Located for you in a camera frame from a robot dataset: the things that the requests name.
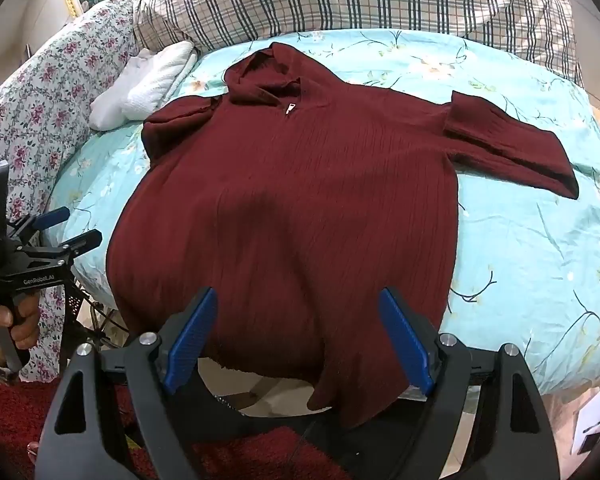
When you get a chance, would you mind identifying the dark red fluffy rug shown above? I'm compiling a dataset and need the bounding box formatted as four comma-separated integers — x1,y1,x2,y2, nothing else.
0,379,351,480

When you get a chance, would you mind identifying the white paper sheet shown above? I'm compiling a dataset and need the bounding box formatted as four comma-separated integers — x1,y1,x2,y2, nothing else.
570,384,600,457

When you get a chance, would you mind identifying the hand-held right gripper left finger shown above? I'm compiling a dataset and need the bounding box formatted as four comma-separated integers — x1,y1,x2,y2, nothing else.
38,287,219,480

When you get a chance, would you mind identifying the black metal stand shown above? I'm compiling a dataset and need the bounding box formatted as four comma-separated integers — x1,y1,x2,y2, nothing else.
58,265,131,376

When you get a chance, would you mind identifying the pink floral blanket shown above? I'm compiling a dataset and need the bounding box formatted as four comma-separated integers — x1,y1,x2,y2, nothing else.
0,0,141,386

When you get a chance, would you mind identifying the light blue floral bed sheet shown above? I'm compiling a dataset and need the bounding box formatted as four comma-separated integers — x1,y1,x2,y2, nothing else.
47,29,600,398

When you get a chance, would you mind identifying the white folded towel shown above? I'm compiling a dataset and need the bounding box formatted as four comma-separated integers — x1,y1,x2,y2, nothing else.
90,40,199,131

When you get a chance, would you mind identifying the person's left hand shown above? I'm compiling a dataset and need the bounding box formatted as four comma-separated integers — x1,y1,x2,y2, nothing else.
0,292,40,367

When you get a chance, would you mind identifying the dark red hooded sweater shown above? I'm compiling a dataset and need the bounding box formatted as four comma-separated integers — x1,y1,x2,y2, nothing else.
106,42,580,430

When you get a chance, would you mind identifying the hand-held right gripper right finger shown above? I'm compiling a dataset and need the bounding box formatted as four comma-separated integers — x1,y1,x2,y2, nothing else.
378,287,562,480

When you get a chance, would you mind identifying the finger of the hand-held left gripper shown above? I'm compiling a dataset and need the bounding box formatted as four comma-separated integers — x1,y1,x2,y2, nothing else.
30,229,103,267
11,207,71,241

